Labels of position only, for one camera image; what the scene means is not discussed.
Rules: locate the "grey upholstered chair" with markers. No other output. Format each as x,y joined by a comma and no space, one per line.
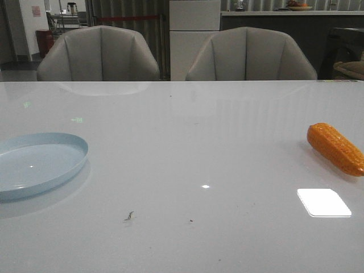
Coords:
99,53
250,54

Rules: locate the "white cabinet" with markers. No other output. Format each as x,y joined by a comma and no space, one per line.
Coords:
190,23

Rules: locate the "right grey upholstered chair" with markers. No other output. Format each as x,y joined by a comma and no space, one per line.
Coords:
250,54

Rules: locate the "red barrier belt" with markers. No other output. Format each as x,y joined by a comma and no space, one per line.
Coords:
127,18

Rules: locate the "light blue round plate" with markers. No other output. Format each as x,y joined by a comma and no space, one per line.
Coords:
35,163

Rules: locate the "left grey upholstered chair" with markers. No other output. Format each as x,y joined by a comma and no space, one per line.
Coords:
99,53

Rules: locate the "fruit bowl on counter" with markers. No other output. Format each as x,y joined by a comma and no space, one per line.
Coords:
294,5

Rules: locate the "red trash bin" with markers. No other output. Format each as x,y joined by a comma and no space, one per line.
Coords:
45,41

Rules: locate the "dark armchair with cushion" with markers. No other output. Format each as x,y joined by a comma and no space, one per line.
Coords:
343,57

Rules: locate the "dark grey counter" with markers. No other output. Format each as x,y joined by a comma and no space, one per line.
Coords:
310,29

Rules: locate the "orange toy corn cob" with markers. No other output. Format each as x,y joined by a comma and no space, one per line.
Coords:
337,149

